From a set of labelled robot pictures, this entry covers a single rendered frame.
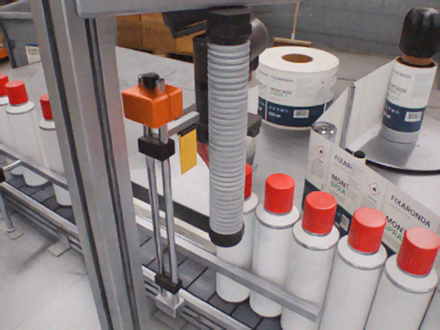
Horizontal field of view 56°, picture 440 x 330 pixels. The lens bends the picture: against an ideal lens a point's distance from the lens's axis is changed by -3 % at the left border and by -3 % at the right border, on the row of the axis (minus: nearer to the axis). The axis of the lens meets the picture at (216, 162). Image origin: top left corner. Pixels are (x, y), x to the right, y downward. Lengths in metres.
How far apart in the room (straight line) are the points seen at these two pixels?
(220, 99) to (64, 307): 0.47
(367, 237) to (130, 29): 4.03
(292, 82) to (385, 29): 3.95
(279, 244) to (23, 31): 2.69
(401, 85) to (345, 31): 4.04
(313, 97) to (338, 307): 0.62
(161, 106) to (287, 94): 0.64
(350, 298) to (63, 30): 0.38
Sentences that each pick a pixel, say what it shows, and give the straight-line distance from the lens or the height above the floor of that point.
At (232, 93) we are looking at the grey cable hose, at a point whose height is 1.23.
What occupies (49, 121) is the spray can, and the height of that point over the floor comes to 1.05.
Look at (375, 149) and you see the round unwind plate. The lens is 0.98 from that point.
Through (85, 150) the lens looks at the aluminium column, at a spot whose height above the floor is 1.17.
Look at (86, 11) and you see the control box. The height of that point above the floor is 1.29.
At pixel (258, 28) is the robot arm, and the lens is 0.59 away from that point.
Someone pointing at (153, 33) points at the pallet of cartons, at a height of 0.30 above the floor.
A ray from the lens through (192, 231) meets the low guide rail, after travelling 0.67.
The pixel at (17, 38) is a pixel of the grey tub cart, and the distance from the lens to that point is 3.08.
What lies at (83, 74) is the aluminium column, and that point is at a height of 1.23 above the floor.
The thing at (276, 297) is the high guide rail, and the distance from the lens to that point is 0.52.
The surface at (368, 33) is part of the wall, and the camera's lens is 4.96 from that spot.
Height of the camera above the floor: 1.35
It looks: 32 degrees down
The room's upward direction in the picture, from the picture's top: straight up
